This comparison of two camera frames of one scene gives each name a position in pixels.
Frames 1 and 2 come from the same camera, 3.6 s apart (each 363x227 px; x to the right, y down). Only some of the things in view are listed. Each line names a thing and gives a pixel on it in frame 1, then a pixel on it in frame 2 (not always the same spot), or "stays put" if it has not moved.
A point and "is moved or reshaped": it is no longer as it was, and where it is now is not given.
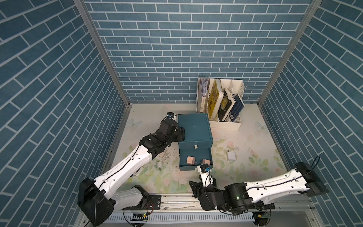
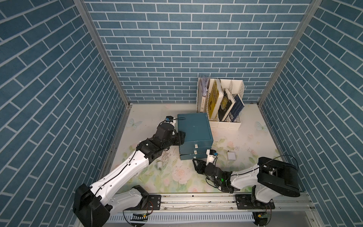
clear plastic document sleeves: x=205 y=84 stays put
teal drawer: x=200 y=153 is moved or reshaped
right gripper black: x=197 y=188 -> x=200 y=166
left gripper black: x=180 y=134 stays put
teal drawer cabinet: x=198 y=140 stays put
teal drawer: x=194 y=144 stays put
